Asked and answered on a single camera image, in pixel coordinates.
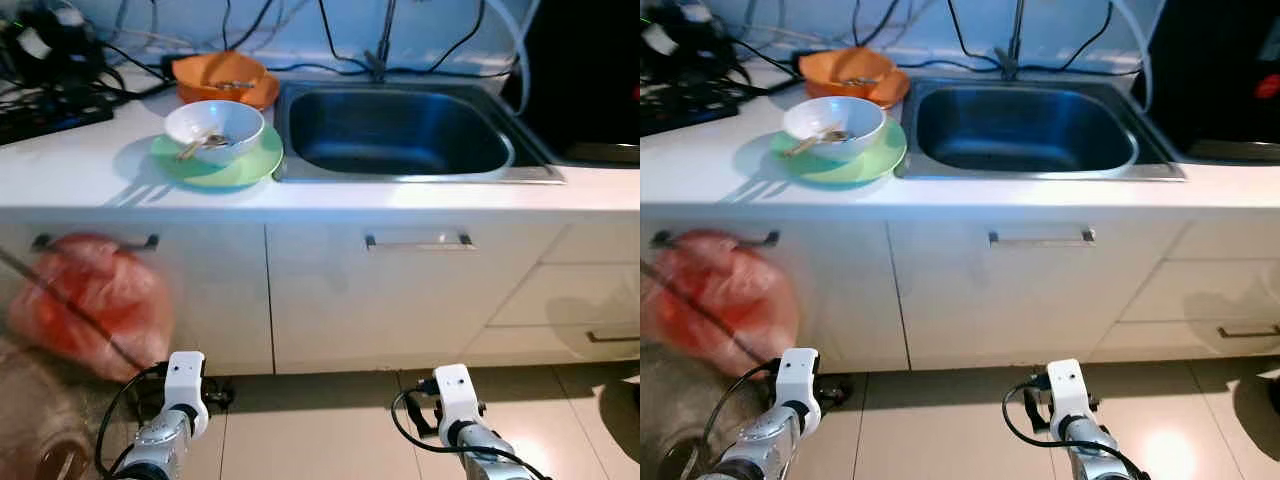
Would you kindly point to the green plate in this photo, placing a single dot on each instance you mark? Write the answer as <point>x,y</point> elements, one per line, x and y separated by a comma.
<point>840,172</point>
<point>215,175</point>

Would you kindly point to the white bowl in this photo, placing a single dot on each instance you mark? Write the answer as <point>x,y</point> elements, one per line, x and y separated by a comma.
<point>215,118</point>
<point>835,113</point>

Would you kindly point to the black kitchen appliance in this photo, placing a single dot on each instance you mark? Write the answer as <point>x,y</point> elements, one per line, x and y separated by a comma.
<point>1220,70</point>

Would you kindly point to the white cabinet door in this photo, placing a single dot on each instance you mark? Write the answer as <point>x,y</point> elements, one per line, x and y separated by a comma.
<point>380,300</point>
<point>220,300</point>
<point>850,300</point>
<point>1000,300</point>

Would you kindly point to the white drawer front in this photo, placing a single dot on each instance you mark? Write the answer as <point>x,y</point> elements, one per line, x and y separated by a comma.
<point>1160,340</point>

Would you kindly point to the floor fan with grille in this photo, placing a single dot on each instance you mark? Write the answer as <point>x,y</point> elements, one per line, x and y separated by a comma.
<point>40,420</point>
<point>680,420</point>

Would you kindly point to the metal spoon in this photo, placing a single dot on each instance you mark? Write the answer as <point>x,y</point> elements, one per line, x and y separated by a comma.
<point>838,136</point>
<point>220,141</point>

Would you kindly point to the stainless steel sink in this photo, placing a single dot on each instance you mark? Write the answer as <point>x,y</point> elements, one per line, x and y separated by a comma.
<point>1020,130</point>
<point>400,135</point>

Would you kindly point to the orange plate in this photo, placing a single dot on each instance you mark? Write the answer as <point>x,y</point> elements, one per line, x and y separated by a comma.
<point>268,92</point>
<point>898,88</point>

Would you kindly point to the small metal cutlery piece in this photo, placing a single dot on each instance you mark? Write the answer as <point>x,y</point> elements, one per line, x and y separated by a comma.
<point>860,80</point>
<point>235,85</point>

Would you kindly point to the black power strip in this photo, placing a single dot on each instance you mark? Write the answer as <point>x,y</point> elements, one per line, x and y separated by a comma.
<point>50,115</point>
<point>685,108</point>

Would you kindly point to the orange bowl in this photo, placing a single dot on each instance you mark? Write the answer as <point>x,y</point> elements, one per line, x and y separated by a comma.
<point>830,65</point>
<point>205,70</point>

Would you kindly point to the dark metal faucet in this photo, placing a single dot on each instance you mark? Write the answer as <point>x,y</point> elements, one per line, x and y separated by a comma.
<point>1010,58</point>
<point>380,60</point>

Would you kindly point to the black power adapter box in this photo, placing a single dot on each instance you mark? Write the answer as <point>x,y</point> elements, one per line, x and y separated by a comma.
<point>45,45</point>
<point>685,40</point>

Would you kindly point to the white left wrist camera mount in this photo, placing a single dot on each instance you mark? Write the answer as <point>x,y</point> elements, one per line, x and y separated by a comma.
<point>185,385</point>
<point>797,380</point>

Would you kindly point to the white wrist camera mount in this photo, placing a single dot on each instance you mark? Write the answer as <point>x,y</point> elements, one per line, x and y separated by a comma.
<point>455,395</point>
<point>797,380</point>
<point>185,385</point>
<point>1067,390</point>

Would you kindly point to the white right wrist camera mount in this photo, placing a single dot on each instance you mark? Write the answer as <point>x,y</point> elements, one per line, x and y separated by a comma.
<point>1067,390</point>
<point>455,395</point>

